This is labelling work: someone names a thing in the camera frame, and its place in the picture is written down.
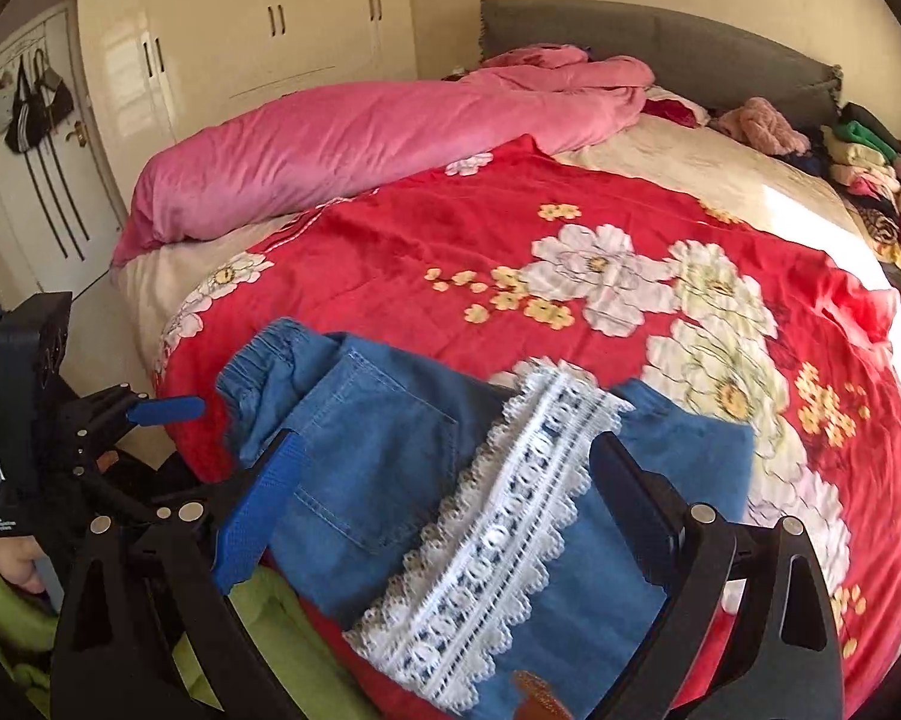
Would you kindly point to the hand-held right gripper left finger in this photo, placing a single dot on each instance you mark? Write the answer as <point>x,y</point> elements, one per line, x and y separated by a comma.
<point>259,514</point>

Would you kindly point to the pink quilt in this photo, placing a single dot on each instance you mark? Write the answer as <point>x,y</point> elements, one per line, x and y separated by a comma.
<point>345,135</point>

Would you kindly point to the black striped hanging bag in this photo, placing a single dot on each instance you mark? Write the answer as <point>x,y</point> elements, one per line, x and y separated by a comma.
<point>37,116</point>

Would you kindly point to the white wardrobe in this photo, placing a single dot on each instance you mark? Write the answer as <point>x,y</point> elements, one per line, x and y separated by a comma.
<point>270,15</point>

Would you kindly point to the pile of folded clothes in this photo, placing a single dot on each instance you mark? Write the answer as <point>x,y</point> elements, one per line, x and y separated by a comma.
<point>870,165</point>

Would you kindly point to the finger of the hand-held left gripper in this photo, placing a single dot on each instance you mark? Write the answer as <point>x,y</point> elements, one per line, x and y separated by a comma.
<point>169,409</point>
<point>142,491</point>

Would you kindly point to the red floral blanket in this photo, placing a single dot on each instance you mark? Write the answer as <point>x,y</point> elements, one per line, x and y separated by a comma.
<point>435,240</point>

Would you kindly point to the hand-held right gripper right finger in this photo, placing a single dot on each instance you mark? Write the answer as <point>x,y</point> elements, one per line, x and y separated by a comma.
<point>634,499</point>

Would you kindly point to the blue denim pants with lace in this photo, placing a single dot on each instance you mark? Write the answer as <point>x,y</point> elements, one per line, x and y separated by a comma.
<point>375,450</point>

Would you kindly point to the grey padded headboard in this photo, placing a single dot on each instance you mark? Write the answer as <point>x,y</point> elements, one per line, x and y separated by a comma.
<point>683,45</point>

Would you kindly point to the person's left hand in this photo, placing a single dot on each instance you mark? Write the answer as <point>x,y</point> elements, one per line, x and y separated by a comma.
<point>15,562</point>

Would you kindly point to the pink fluffy garment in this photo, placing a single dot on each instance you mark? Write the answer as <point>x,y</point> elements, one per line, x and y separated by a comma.
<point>761,127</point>

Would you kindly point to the dark red cloth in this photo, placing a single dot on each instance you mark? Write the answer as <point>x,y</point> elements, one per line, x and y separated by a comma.
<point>671,112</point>

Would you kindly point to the amber hair clip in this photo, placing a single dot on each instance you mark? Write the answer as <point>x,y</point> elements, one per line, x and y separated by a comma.
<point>540,697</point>

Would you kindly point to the white door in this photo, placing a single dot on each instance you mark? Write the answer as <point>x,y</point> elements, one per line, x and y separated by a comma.
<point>15,202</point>

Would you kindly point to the green fleece garment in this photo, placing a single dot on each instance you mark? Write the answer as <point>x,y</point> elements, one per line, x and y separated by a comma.
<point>285,652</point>

